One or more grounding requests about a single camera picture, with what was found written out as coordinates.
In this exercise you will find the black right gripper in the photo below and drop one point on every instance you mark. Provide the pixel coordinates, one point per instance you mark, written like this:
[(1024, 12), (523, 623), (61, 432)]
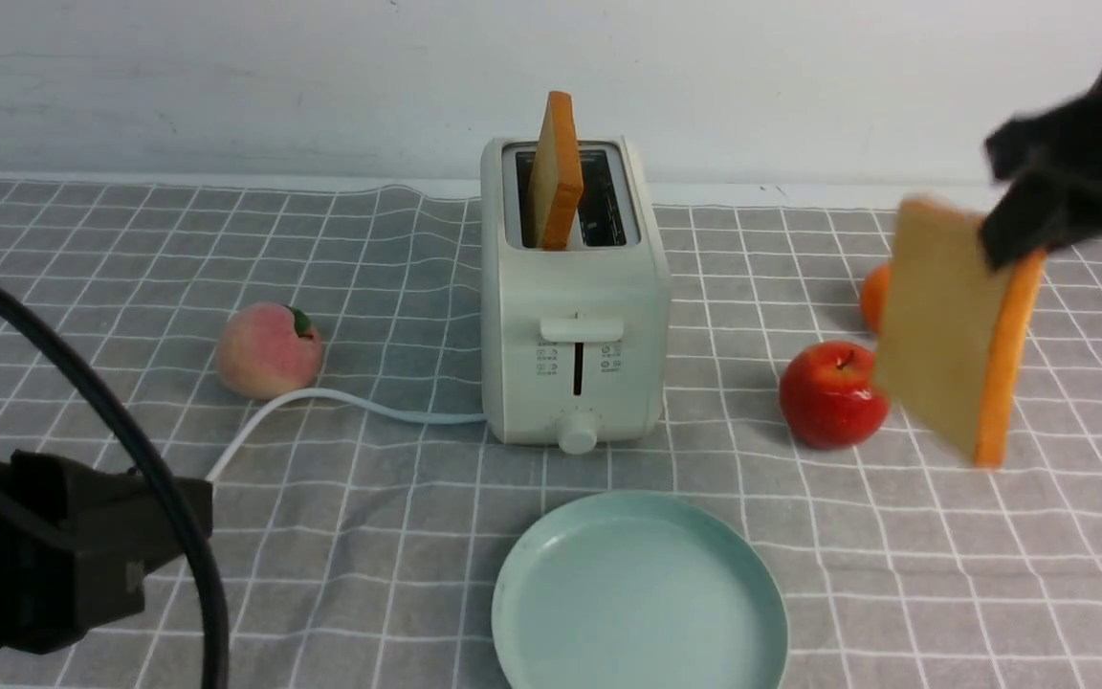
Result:
[(1051, 163)]

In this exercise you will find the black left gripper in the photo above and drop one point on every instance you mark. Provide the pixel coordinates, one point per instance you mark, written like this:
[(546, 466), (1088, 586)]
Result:
[(76, 545)]

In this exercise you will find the toast slice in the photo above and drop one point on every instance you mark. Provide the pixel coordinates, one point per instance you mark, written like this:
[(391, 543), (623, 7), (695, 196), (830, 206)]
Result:
[(953, 332), (556, 181)]

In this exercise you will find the orange fake persimmon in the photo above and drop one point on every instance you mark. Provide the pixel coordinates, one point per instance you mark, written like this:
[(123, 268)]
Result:
[(872, 296)]

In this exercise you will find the pink fake peach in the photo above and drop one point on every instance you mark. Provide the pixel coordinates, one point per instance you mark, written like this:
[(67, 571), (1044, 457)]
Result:
[(268, 349)]

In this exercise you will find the grey checked tablecloth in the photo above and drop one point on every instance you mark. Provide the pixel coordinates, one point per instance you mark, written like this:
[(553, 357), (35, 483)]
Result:
[(359, 552)]

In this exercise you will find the red fake apple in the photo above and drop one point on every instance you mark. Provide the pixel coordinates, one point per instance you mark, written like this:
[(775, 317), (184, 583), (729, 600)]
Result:
[(827, 397)]

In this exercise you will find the white two-slot toaster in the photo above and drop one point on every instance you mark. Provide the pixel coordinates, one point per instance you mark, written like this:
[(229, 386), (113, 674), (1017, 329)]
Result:
[(574, 344)]

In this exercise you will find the light green plate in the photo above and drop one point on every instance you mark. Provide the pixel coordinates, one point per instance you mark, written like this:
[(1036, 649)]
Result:
[(633, 589)]

